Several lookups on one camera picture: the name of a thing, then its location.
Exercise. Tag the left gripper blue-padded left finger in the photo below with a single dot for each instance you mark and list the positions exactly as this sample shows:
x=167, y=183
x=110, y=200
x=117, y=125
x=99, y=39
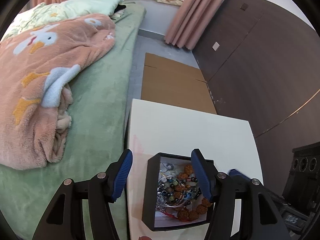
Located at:
x=117, y=174

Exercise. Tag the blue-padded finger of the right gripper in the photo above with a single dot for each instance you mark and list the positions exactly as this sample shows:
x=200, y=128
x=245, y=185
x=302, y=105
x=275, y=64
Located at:
x=238, y=177

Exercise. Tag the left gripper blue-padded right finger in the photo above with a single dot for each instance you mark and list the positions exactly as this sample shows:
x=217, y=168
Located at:
x=205, y=172

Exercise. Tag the black jewelry box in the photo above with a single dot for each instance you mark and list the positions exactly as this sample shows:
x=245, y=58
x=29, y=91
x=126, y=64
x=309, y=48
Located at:
x=172, y=197

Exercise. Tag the white side table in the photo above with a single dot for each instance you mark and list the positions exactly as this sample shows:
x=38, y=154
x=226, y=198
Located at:
x=155, y=127

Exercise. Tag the green bed mattress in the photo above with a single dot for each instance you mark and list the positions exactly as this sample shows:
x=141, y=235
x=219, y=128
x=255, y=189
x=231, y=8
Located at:
x=96, y=136

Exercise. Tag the flat brown cardboard sheet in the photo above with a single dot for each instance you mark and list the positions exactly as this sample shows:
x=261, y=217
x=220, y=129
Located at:
x=173, y=83

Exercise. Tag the dark brown wardrobe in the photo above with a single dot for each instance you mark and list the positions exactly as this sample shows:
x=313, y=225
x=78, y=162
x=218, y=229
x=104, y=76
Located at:
x=265, y=71

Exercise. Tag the pink duck-print fleece blanket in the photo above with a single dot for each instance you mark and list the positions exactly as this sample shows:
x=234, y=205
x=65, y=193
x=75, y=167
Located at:
x=36, y=68

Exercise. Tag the right pink curtain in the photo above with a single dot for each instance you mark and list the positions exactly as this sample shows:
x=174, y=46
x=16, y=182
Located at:
x=190, y=21

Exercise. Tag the light green quilt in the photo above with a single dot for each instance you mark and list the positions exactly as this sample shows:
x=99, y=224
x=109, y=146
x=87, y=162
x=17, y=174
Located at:
x=43, y=14

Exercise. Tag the white wall socket plate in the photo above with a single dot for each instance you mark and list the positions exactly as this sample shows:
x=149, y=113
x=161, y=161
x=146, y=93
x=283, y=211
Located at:
x=215, y=46

